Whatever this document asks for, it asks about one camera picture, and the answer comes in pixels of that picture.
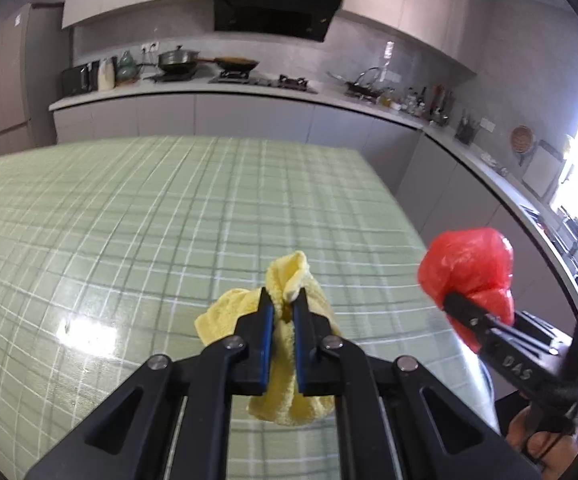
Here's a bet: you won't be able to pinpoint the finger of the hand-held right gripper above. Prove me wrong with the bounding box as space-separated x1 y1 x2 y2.
444 291 550 356
515 310 570 353

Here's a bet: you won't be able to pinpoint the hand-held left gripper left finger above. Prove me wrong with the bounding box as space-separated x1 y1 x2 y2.
24 287 274 480

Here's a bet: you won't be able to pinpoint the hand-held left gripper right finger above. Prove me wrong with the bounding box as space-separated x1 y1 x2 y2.
294 290 542 480

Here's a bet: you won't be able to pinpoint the red plastic bag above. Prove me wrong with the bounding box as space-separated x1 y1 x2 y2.
417 227 516 353

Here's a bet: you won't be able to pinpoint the yellow cloth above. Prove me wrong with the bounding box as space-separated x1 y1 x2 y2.
195 250 344 427

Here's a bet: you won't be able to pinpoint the person's right hand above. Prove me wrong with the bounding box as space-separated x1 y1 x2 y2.
509 407 577 480

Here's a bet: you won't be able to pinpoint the white cutting board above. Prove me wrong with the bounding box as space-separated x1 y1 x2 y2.
521 145 564 198

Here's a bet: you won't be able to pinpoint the dark knife holder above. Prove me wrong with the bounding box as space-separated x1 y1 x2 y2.
455 110 480 146

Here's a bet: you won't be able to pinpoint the round brown trivet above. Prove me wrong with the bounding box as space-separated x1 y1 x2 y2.
511 125 536 155

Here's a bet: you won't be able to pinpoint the green checked tablecloth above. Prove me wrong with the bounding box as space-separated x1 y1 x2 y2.
0 135 500 480

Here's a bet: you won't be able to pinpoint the metal utensil rack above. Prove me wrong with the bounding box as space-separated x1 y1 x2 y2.
429 85 454 126

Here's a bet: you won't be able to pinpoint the group of condiment bottles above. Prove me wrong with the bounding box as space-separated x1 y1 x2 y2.
381 87 430 116

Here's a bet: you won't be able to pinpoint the grey kitchen counter cabinets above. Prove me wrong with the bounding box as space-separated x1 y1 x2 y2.
49 87 578 311

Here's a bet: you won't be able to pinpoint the wok with lid stand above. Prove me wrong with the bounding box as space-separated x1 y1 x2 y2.
329 67 387 98

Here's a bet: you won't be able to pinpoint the black gas stove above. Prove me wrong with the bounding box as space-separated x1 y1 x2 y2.
209 72 318 95

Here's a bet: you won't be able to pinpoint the wok with food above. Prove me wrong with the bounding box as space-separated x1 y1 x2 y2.
199 56 260 73

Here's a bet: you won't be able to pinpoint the black lidded pan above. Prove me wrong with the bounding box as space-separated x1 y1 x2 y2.
158 46 202 73

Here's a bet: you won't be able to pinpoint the green ceramic vases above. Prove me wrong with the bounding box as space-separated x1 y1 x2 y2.
116 50 140 83

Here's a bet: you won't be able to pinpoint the white jug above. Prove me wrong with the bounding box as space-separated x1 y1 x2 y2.
98 58 117 92

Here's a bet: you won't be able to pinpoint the black toaster oven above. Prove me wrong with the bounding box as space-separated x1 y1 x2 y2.
60 64 100 97

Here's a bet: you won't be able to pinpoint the black range hood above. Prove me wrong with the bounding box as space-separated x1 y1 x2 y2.
211 0 344 42

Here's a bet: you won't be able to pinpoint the beige refrigerator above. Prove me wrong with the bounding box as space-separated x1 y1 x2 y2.
0 2 64 153

